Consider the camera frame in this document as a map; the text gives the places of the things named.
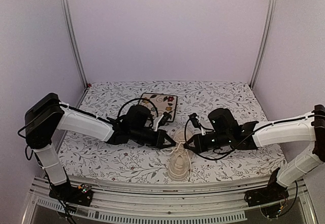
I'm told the floral patterned table mat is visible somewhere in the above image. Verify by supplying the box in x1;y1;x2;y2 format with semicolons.
58;81;286;184

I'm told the aluminium corner post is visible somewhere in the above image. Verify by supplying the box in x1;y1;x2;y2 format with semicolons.
249;0;277;90
60;0;88;89

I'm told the white lace sneaker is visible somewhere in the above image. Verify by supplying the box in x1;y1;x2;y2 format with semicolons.
168;129;192;181

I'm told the white shoelace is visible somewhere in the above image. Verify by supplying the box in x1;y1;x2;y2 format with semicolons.
161;141;192;181

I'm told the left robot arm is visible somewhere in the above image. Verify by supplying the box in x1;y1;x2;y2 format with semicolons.
17;93;176;201

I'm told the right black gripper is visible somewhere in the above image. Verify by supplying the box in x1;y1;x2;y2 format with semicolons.
184;131;232;153

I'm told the square floral ceramic plate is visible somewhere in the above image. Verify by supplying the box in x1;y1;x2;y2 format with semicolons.
138;93;178;122

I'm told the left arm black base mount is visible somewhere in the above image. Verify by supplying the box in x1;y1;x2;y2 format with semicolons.
49;181;94;207

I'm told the left aluminium corner post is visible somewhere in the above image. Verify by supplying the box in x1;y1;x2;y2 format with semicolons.
60;0;88;89

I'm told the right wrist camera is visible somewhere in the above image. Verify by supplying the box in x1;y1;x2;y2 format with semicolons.
189;113;206;136

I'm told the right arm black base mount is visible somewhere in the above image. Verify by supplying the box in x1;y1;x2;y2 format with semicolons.
244;168;289;207

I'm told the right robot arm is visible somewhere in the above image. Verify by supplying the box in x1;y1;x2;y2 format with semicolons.
184;105;324;202

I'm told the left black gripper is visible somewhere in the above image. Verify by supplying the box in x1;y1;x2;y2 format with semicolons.
130;126;176;149

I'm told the right aluminium corner post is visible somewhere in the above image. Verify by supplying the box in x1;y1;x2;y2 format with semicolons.
249;0;277;90

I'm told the aluminium front rail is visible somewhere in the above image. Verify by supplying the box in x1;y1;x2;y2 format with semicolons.
21;175;318;224

